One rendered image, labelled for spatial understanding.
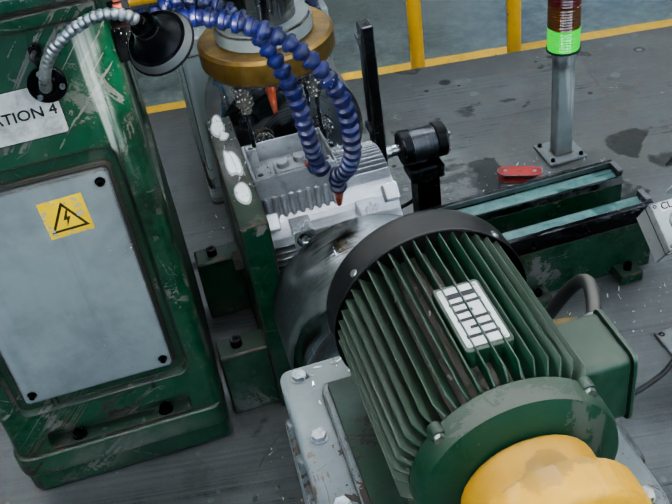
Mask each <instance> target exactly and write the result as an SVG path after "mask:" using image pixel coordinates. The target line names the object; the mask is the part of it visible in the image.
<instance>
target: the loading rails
mask: <svg viewBox="0 0 672 504"><path fill-rule="evenodd" d="M622 175H623V169H622V168H621V167H620V166H619V165H618V164H617V163H616V162H615V161H613V160H612V159H608V160H604V161H601V162H597V163H593V164H590V165H586V166H582V167H579V168H575V169H571V170H567V171H564V172H560V173H556V174H553V175H549V176H545V177H542V178H538V179H534V180H531V181H527V182H523V183H519V184H516V185H512V186H508V187H505V188H501V189H497V190H494V191H490V192H486V193H483V194H479V195H475V196H471V197H468V198H464V199H460V200H457V201H453V202H449V203H446V204H442V205H438V206H435V207H431V208H427V209H423V210H420V211H424V210H432V209H450V210H458V211H462V212H466V213H469V214H472V215H475V216H477V217H479V218H481V219H483V220H485V221H487V222H488V223H490V224H491V225H492V226H494V227H495V228H496V229H497V230H498V231H499V232H500V233H501V234H502V235H503V236H504V238H505V239H506V240H507V242H508V243H509V244H510V246H511V247H512V249H513V250H514V251H515V252H516V253H517V255H518V256H519V258H520V259H521V261H522V263H523V266H524V268H525V271H526V276H527V284H528V286H529V287H530V289H531V290H532V291H533V293H534V294H535V296H536V297H537V298H538V300H539V301H540V303H541V304H542V306H543V307H544V308H545V307H546V306H547V305H548V303H549V302H550V301H551V299H552V298H553V296H552V295H551V294H550V292H551V291H555V290H558V289H560V288H561V287H562V286H563V285H564V284H565V283H566V282H567V281H569V280H570V279H571V278H573V277H574V276H576V275H578V274H588V275H590V276H592V277H593V278H594V279H596V278H600V277H603V276H607V275H610V274H612V275H613V277H614V278H615V279H616V280H617V281H618V283H619V284H620V285H625V284H629V283H632V282H636V281H639V280H642V277H643V271H642V269H641V268H640V267H639V266H641V265H645V264H648V263H649V255H650V248H649V246H648V244H647V241H646V239H645V237H644V235H643V232H642V230H641V228H640V225H639V223H638V221H637V217H638V216H639V215H640V214H641V213H642V212H643V210H644V209H645V208H644V207H647V206H648V205H649V204H653V203H655V202H654V201H653V200H652V198H651V197H650V196H649V195H648V194H647V193H646V192H645V191H644V190H643V189H638V190H637V197H636V196H635V197H631V198H628V199H624V200H621V191H622V181H623V176H622Z"/></svg>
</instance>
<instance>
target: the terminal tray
mask: <svg viewBox="0 0 672 504"><path fill-rule="evenodd" d="M315 129H316V134H317V136H318V138H319V143H320V144H321V149H322V152H323V155H324V156H325V160H326V161H328V162H329V163H330V165H331V169H332V168H333V167H335V166H337V160H336V158H335V156H334V155H333V153H332V151H331V149H330V147H329V145H328V143H327V141H326V139H325V137H324V136H323V134H322V132H321V131H320V128H319V127H317V128H315ZM241 149H242V152H243V155H244V157H245V160H246V163H247V165H248V168H249V171H250V172H251V176H252V179H253V182H254V184H255V185H256V184H257V185H256V186H255V187H256V190H257V192H258V195H259V198H260V201H261V203H262V206H263V209H264V211H265V214H266V215H268V214H272V213H277V214H278V217H279V219H280V215H284V216H285V217H288V215H289V213H291V212H292V214H294V215H296V214H297V211H299V210H300V211H301V212H302V213H304V212H305V209H306V208H309V210H313V209H314V206H317V207H318V208H321V207H322V204H326V205H327V206H329V205H330V202H332V201H333V202H334V203H335V204H337V202H336V198H335V194H334V193H333V192H332V191H331V189H330V183H329V176H330V171H331V169H330V171H329V172H328V173H327V174H326V176H324V177H317V176H315V175H313V174H311V173H310V172H309V171H308V169H307V167H305V166H304V162H307V161H308V160H307V159H306V158H305V153H304V151H303V146H302V145H301V138H299V136H298V133H294V134H290V135H286V136H282V137H278V138H274V139H270V140H266V141H262V142H258V143H256V148H253V147H252V144H250V145H246V146H242V147H241ZM294 151H295V153H294ZM291 153H293V156H292V157H291V155H292V154H291ZM288 156H289V158H288ZM282 157H283V158H282ZM286 157H287V158H286ZM279 158H280V159H279ZM269 159H271V160H269ZM267 161H268V162H267ZM265 162H266V163H267V165H266V163H265ZM261 164H262V166H263V167H262V166H261ZM264 166H266V167H264ZM267 166H268V168H267ZM266 171H267V172H266ZM269 171H271V172H272V173H270V172H269ZM269 173H270V174H269Z"/></svg>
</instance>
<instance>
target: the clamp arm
mask: <svg viewBox="0 0 672 504"><path fill-rule="evenodd" d="M356 28H357V32H355V33H354V39H355V41H356V42H357V44H358V45H359V52H360V61H361V69H362V77H363V85H364V93H365V101H366V109H367V117H368V120H366V121H365V127H366V129H367V130H368V132H369V134H370V141H372V143H375V144H376V145H377V146H378V147H379V149H380V150H381V153H383V157H385V161H386V162H387V165H388V160H389V159H390V158H392V156H391V157H388V156H390V155H392V152H391V151H390V152H388V151H387V150H390V148H391V147H390V146H389V145H386V138H385V129H384V120H383V111H382V102H381V93H380V84H379V75H378V66H377V57H376V48H375V39H374V30H373V25H372V24H371V22H370V21H369V20H368V19H367V18H366V19H362V20H358V21H356ZM386 146H388V147H386Z"/></svg>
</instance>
